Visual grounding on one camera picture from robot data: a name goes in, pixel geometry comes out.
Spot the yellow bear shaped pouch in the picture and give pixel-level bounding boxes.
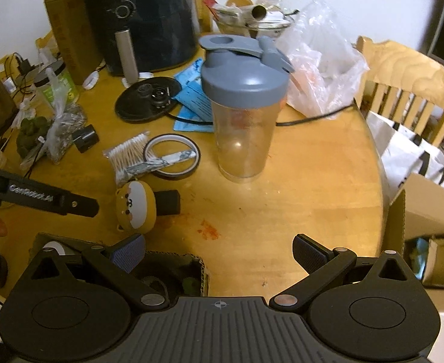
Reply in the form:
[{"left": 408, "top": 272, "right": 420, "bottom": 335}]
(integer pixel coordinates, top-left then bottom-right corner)
[{"left": 115, "top": 180, "right": 156, "bottom": 234}]

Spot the white round disc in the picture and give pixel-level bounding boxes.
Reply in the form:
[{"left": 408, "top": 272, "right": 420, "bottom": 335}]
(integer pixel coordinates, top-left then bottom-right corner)
[{"left": 42, "top": 241, "right": 68, "bottom": 256}]

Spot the bag of green balls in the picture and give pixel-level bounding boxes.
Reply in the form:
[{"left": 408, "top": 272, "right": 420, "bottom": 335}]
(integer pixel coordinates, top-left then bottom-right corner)
[{"left": 16, "top": 116, "right": 51, "bottom": 159}]

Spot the crumpled white tissue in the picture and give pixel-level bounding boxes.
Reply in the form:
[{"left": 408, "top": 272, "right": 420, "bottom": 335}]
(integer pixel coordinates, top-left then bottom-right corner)
[{"left": 11, "top": 100, "right": 36, "bottom": 129}]

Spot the small black rectangular block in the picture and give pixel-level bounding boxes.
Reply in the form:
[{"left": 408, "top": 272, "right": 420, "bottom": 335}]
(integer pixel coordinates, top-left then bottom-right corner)
[{"left": 154, "top": 190, "right": 181, "bottom": 216}]

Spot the black short cylinder tube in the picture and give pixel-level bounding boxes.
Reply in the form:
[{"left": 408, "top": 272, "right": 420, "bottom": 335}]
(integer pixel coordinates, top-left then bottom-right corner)
[{"left": 71, "top": 125, "right": 99, "bottom": 153}]

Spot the clear bag of dark seeds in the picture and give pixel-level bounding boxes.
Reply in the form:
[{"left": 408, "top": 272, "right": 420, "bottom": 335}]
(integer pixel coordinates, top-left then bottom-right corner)
[{"left": 20, "top": 67, "right": 87, "bottom": 171}]

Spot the bag of cotton swabs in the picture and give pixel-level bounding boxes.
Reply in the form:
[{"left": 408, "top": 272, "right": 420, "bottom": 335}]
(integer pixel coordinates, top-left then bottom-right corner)
[{"left": 103, "top": 131, "right": 150, "bottom": 186}]

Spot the cardboard box on floor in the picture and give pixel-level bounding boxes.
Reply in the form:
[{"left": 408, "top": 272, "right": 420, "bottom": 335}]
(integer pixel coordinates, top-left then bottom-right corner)
[{"left": 381, "top": 174, "right": 444, "bottom": 289}]

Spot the marble pattern flat stick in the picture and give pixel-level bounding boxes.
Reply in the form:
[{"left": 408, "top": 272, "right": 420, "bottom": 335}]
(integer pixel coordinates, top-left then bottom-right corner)
[{"left": 116, "top": 150, "right": 197, "bottom": 185}]

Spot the green label jar black lid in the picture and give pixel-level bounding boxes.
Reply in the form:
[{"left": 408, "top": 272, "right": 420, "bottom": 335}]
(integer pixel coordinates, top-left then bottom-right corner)
[{"left": 33, "top": 60, "right": 80, "bottom": 108}]

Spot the black charger plug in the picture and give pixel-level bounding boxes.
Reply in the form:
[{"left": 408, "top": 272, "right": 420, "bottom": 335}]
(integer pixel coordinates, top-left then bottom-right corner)
[{"left": 15, "top": 53, "right": 33, "bottom": 75}]

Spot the white shopping bag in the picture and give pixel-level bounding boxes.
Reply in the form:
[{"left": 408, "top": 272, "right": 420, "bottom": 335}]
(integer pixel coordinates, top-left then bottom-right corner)
[{"left": 366, "top": 112, "right": 444, "bottom": 206}]

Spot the brown cardboard box upright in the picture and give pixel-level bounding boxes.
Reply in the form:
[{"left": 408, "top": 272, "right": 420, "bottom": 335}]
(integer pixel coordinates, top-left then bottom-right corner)
[{"left": 44, "top": 0, "right": 102, "bottom": 85}]

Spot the clear plastic bag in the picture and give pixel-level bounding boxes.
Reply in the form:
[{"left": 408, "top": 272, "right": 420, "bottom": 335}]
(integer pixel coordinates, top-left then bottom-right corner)
[{"left": 257, "top": 0, "right": 369, "bottom": 117}]

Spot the shaker bottle with grey lid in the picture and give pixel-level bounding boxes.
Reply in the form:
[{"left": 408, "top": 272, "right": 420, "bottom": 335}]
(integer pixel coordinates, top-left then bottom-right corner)
[{"left": 199, "top": 34, "right": 294, "bottom": 183}]

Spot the black air fryer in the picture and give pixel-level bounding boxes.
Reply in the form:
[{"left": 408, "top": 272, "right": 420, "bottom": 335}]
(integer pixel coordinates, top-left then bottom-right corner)
[{"left": 84, "top": 0, "right": 199, "bottom": 76}]

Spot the wooden chair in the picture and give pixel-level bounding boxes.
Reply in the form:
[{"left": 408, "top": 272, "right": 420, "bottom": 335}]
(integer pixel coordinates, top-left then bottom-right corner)
[{"left": 355, "top": 36, "right": 444, "bottom": 147}]

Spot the glass bowl with packets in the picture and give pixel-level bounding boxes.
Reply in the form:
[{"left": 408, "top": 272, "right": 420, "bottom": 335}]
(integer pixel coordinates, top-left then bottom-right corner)
[{"left": 200, "top": 0, "right": 299, "bottom": 38}]

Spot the thin brown tape ring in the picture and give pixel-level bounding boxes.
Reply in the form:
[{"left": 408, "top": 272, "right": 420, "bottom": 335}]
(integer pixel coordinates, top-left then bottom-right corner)
[{"left": 142, "top": 132, "right": 202, "bottom": 181}]

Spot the black kettle base plate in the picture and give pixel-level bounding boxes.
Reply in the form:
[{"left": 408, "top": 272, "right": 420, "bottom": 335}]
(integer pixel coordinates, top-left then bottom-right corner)
[{"left": 115, "top": 77, "right": 182, "bottom": 124}]

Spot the black kettle power cable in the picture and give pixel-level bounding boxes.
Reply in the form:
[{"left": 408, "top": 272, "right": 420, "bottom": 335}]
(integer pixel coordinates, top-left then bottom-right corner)
[{"left": 165, "top": 97, "right": 359, "bottom": 127}]

